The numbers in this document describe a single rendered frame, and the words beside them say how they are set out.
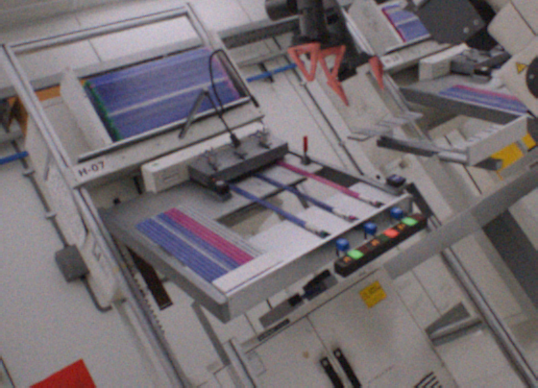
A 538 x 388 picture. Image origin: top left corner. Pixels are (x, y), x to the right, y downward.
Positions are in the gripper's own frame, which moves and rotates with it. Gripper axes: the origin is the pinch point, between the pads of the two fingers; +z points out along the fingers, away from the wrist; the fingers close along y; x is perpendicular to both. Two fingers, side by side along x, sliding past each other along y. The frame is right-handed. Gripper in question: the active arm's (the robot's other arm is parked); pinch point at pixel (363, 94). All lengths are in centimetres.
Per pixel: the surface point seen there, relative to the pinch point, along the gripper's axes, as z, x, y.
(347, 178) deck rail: 10, -49, 26
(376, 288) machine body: 46, -53, 32
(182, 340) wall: 39, -143, 174
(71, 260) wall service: -19, -108, 200
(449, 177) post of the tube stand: 21, -61, -3
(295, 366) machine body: 58, -23, 54
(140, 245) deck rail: 11, -1, 77
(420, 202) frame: 26, -44, 6
